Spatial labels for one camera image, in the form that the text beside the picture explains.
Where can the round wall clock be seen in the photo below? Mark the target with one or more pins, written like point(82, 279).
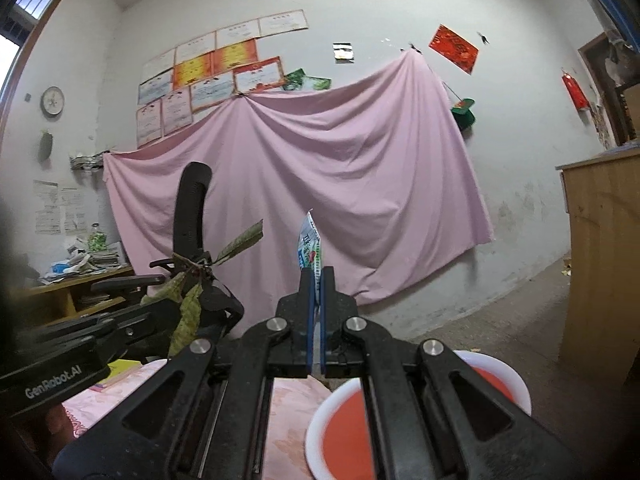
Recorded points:
point(52, 101)

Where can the red basin with white rim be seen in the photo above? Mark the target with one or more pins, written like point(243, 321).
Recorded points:
point(345, 425)

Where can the white green snack wrapper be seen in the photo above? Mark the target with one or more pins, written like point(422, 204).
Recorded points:
point(307, 250)

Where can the dried leafy twig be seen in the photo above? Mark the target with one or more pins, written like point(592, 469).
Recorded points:
point(187, 320)

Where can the pile of papers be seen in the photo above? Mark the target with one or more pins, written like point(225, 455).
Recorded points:
point(85, 262)

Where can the silver wall sticker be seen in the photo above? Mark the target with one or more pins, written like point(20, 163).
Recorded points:
point(343, 52)

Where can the yellow green book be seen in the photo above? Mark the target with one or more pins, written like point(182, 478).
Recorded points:
point(120, 367)

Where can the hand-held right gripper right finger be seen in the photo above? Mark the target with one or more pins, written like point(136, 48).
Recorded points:
point(405, 390)

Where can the glass jar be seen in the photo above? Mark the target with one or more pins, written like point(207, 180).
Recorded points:
point(97, 239)

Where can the red hanging decoration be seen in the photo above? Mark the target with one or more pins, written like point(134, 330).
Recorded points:
point(576, 90)

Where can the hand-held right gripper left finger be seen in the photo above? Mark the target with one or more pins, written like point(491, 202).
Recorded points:
point(235, 390)

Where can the wooden window frame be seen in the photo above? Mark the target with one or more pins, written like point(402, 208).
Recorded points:
point(20, 60)

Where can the large printed paper sheet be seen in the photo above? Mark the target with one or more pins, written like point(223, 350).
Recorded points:
point(46, 207)

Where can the black wall hook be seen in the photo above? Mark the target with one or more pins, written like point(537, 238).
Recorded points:
point(483, 37)

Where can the pink hanging cloth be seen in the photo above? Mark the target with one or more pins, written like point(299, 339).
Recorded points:
point(325, 175)

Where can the wooden shelf desk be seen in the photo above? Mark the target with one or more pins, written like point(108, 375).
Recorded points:
point(65, 295)

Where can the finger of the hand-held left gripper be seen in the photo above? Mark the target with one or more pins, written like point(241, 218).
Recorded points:
point(145, 320)

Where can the brown door frame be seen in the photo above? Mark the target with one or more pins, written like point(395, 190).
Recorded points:
point(592, 75)

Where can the group of wall certificates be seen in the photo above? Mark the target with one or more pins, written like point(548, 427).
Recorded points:
point(215, 70)

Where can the green wall photos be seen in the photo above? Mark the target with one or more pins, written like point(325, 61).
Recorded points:
point(307, 80)

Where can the floral printed tablecloth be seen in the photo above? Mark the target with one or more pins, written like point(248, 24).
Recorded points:
point(290, 430)

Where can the wooden cabinet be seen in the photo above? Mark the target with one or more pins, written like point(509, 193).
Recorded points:
point(605, 260)

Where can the small printed paper sheet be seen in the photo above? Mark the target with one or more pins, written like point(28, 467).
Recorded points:
point(71, 210)

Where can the black cap on hook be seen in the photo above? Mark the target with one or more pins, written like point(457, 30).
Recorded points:
point(46, 145)

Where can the red wall poster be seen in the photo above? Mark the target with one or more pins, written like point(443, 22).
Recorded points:
point(454, 49)

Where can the black office chair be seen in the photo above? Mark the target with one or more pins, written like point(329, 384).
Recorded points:
point(192, 210)

